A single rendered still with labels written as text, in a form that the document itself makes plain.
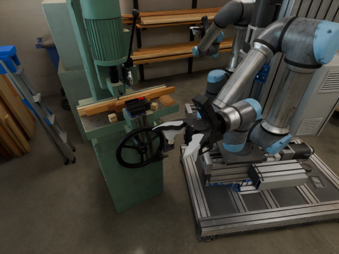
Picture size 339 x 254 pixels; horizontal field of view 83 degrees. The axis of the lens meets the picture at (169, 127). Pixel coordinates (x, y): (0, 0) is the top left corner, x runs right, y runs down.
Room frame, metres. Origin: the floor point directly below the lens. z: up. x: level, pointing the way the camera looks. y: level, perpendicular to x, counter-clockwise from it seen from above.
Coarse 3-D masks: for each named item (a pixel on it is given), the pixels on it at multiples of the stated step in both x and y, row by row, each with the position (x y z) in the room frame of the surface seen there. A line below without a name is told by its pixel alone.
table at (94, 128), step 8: (160, 104) 1.10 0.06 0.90; (176, 104) 1.10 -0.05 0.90; (104, 112) 1.00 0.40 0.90; (112, 112) 1.00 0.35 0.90; (120, 112) 1.00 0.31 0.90; (160, 112) 1.03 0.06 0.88; (168, 112) 1.06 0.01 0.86; (88, 120) 0.92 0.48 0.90; (96, 120) 0.92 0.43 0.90; (104, 120) 0.92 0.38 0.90; (120, 120) 0.92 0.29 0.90; (88, 128) 0.84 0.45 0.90; (96, 128) 0.84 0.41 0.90; (104, 128) 0.86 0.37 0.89; (112, 128) 0.88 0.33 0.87; (120, 128) 0.90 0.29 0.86; (128, 128) 0.88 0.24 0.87; (88, 136) 0.81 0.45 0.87; (96, 136) 0.83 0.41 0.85
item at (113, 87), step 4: (108, 80) 1.10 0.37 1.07; (108, 84) 1.08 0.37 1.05; (112, 84) 1.04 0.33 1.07; (116, 84) 1.04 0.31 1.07; (120, 84) 1.04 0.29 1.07; (108, 88) 1.10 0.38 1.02; (112, 88) 1.01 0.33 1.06; (116, 88) 1.02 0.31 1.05; (120, 88) 1.03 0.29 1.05; (112, 92) 1.02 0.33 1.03; (116, 92) 1.02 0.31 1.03; (124, 92) 1.05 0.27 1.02; (116, 96) 1.02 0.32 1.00
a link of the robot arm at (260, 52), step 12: (276, 24) 0.74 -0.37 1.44; (264, 36) 0.74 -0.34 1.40; (276, 36) 0.71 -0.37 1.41; (252, 48) 0.74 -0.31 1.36; (264, 48) 0.71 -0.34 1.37; (276, 48) 0.71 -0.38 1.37; (252, 60) 0.70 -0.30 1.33; (264, 60) 0.71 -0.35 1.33; (240, 72) 0.69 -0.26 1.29; (252, 72) 0.68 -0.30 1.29; (228, 84) 0.68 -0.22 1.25; (240, 84) 0.66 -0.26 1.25; (216, 96) 0.67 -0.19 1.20; (228, 96) 0.64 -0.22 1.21; (216, 108) 0.62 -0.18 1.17
